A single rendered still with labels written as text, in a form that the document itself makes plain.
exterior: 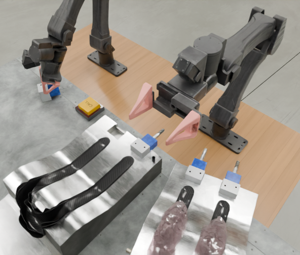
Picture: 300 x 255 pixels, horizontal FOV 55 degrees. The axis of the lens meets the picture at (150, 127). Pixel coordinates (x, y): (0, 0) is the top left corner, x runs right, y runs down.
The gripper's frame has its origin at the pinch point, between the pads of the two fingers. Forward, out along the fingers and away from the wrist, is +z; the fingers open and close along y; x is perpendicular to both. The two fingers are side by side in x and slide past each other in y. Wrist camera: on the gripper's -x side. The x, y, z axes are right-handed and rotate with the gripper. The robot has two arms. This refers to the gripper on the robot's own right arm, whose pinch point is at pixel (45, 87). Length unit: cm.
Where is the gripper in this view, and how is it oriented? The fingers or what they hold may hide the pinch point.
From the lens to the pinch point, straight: 122.7
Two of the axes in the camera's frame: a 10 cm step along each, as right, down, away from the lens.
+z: -4.6, 6.8, 5.7
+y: 3.5, 7.3, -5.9
